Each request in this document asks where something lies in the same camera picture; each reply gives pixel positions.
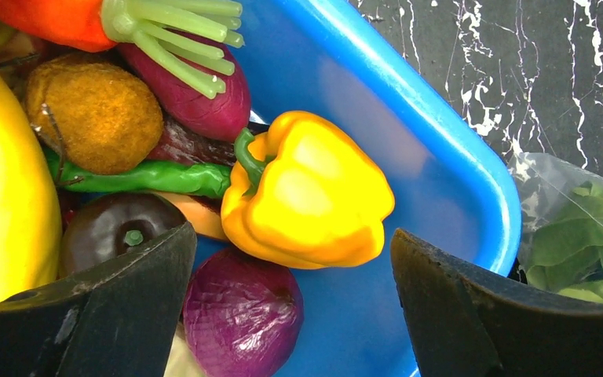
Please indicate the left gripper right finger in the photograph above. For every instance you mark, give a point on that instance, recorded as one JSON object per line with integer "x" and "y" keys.
{"x": 464, "y": 320}

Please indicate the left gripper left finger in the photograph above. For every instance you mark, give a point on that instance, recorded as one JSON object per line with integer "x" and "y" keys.
{"x": 115, "y": 319}

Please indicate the green leaf vegetable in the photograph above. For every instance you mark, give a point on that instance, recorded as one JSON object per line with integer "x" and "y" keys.
{"x": 566, "y": 255}

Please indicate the clear zip top bag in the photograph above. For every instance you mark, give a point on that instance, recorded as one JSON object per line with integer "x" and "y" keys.
{"x": 542, "y": 180}

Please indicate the yellow bell pepper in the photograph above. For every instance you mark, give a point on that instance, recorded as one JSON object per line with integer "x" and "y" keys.
{"x": 305, "y": 195}

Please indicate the pale green cabbage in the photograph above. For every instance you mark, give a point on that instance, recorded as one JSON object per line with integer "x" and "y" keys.
{"x": 181, "y": 362}

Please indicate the dark purple plum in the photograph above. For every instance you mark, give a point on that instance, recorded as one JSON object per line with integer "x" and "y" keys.
{"x": 111, "y": 225}

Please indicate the purple red onion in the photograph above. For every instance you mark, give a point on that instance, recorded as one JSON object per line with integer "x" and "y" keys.
{"x": 242, "y": 316}

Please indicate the large yellow fruit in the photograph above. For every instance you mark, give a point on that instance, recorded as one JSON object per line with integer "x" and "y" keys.
{"x": 30, "y": 224}

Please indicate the blue plastic basket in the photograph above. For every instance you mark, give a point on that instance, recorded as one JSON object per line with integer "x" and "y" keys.
{"x": 451, "y": 189}

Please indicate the green chili pepper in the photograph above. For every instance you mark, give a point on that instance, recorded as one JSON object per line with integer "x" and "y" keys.
{"x": 201, "y": 179}

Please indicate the brown kiwi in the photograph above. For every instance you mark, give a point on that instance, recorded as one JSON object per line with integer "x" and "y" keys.
{"x": 104, "y": 119}

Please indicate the purple sweet potato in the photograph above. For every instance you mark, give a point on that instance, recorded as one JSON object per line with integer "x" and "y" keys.
{"x": 221, "y": 118}

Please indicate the orange carrot green stems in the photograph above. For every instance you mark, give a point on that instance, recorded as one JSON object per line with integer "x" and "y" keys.
{"x": 179, "y": 35}

